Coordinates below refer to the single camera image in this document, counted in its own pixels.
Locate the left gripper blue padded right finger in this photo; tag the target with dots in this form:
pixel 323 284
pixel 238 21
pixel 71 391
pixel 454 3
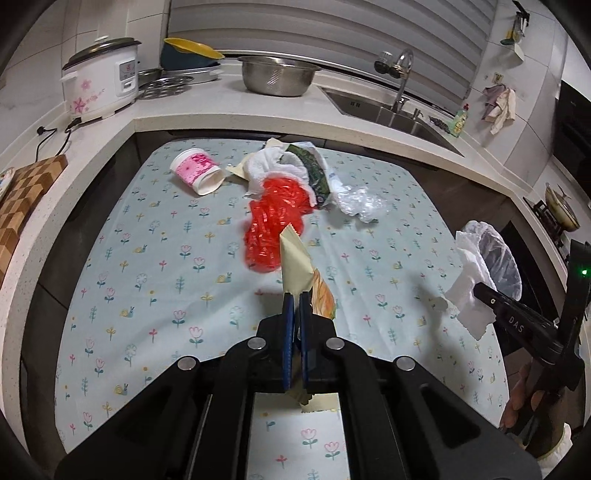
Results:
pixel 307 341

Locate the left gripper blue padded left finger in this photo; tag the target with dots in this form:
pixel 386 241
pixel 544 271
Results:
pixel 287 314

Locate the cream foil-lined snack bag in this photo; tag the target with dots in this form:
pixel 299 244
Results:
pixel 300 275

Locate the white paper towel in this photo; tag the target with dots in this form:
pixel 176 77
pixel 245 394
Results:
pixel 474 315

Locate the red plastic bag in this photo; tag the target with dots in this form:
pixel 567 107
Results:
pixel 283 202

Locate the clear plastic bag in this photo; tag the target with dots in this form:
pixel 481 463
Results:
pixel 359 202

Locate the trash bin with plastic liner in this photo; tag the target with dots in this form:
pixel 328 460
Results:
pixel 497 256

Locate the chrome kitchen faucet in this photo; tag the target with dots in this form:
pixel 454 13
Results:
pixel 398 68

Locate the person's hand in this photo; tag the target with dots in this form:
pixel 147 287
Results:
pixel 518 397

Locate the dark green snack wrapper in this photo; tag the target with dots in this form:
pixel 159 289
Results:
pixel 317 178

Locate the floral light blue tablecloth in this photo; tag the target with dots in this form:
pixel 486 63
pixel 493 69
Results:
pixel 167 277

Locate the black gas stove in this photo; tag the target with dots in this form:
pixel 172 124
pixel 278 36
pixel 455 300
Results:
pixel 550 225

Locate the frying pan with glass lid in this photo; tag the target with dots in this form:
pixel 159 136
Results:
pixel 557 203

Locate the pink white paper cup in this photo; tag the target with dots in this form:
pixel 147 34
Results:
pixel 196 169

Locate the stainless steel sink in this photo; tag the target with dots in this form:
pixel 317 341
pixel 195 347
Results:
pixel 375 112

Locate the dark scrubbing pad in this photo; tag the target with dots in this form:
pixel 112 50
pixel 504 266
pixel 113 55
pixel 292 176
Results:
pixel 439 124

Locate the steel colander bowl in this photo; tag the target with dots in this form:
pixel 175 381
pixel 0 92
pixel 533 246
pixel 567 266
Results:
pixel 275 76

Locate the green dish soap bottle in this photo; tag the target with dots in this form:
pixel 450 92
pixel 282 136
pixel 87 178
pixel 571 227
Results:
pixel 460 121

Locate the hanging dish rags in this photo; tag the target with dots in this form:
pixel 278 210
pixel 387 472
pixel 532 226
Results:
pixel 500 107

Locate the round steel steamer tray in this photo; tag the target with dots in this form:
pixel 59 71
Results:
pixel 165 87

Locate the yellow and teal bowl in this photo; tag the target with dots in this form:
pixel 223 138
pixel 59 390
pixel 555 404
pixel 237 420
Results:
pixel 183 54

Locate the wooden checkered cutting board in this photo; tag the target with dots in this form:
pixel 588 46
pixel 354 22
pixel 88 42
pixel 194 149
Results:
pixel 30 184

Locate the white floral rice cooker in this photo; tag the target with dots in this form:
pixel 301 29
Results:
pixel 101 79

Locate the hanging dish brush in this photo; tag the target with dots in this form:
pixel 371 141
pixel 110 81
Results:
pixel 520 23

